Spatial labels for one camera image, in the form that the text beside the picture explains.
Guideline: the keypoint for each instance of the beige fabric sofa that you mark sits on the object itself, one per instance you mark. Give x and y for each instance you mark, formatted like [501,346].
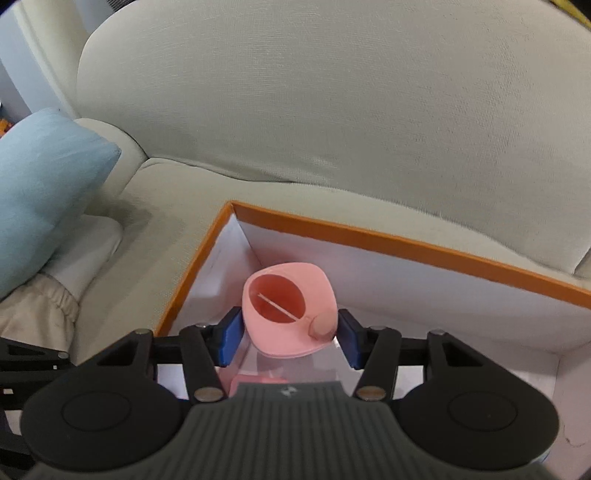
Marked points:
[300,115]

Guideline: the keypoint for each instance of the light blue pillow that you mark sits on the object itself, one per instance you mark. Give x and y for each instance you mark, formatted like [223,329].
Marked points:
[41,194]

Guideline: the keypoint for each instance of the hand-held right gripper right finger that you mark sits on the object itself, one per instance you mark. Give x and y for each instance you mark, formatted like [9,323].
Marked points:
[349,339]

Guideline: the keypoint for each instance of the cream cloth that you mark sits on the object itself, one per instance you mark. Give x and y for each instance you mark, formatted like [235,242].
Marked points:
[41,309]

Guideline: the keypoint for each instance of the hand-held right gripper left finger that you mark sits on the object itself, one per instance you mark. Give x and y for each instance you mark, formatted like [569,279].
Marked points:
[229,339]

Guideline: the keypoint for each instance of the orange cardboard box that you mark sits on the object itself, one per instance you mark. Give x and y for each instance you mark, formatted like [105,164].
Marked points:
[415,295]

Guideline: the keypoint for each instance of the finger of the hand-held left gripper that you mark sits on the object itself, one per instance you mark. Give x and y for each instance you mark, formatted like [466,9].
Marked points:
[32,357]

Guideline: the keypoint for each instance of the pink plastic bottle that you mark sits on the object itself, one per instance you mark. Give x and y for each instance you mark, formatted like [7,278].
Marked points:
[295,332]

